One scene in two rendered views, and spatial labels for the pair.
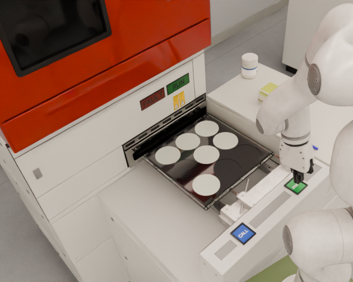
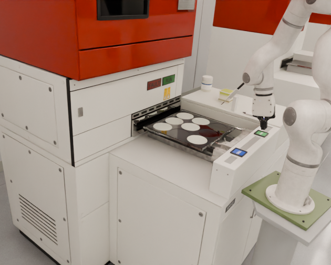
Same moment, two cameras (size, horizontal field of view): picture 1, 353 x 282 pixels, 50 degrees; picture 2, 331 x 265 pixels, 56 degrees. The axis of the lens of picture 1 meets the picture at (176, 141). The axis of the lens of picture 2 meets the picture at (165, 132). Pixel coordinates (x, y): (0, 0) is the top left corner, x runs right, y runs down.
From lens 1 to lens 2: 0.74 m
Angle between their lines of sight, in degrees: 24
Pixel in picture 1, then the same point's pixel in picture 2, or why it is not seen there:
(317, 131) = not seen: hidden behind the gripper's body
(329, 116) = not seen: hidden behind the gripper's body
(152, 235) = (162, 171)
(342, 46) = not seen: outside the picture
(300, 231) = (300, 104)
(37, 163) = (82, 103)
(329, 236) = (317, 105)
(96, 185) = (110, 143)
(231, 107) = (201, 102)
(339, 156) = (321, 48)
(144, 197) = (147, 153)
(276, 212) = (255, 144)
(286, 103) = (268, 54)
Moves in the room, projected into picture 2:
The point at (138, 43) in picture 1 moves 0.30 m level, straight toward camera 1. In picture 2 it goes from (158, 32) to (184, 44)
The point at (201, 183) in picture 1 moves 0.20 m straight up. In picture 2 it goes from (193, 139) to (198, 101)
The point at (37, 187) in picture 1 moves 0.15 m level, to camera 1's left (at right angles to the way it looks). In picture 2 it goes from (76, 125) to (38, 127)
